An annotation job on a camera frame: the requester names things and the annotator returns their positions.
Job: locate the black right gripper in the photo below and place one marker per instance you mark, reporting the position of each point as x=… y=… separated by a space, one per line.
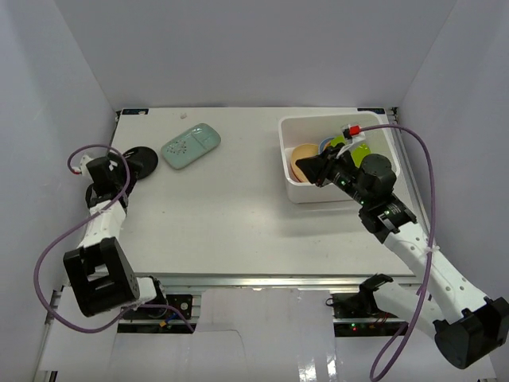
x=318 y=169

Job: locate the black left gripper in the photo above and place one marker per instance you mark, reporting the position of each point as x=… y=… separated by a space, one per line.
x=120 y=165

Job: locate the blue round plate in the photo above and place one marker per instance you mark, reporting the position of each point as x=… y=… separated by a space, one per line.
x=324 y=144

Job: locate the black round plate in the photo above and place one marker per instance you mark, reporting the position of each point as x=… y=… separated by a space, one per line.
x=142 y=161

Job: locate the lime green round plate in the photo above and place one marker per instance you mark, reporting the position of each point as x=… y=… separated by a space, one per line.
x=358 y=154

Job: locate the pale green rectangular dish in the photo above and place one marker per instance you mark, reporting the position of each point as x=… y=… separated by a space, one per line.
x=190 y=146

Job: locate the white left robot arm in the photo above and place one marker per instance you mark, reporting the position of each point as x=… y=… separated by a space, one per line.
x=98 y=270

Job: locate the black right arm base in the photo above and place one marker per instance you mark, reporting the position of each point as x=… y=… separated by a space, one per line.
x=351 y=319

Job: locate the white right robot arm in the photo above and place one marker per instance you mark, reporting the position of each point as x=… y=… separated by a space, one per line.
x=464 y=322

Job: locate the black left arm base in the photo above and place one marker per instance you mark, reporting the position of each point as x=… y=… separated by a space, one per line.
x=173 y=316

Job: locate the blue label sticker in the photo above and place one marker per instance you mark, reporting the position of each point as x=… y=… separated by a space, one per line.
x=376 y=110
x=135 y=111

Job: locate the blue right label sticker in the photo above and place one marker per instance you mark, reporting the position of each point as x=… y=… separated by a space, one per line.
x=376 y=110

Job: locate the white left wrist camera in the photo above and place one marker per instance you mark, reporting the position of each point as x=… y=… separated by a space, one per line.
x=82 y=169

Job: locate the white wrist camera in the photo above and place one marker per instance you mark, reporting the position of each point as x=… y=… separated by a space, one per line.
x=82 y=169
x=353 y=137

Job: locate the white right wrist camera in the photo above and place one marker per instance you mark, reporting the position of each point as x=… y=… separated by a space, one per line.
x=353 y=137

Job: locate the aluminium table frame rail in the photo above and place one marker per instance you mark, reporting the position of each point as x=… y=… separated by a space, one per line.
x=262 y=281

